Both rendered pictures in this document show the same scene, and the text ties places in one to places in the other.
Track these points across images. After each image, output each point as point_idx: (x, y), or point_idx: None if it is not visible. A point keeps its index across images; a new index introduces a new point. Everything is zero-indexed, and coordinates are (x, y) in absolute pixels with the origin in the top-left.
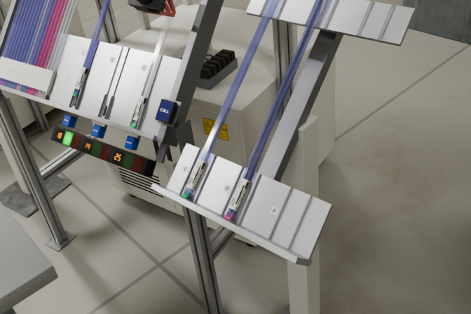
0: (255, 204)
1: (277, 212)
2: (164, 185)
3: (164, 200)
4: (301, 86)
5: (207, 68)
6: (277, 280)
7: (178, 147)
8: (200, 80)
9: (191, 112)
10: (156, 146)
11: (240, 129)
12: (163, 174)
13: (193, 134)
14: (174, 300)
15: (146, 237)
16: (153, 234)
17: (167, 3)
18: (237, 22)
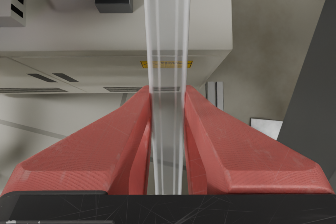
0: None
1: None
2: (68, 89)
3: (71, 92)
4: None
5: None
6: (226, 107)
7: (88, 77)
8: (110, 6)
9: (116, 60)
10: (46, 79)
11: (220, 59)
12: (65, 86)
13: (119, 70)
14: (152, 176)
15: (74, 127)
16: (77, 119)
17: (146, 100)
18: None
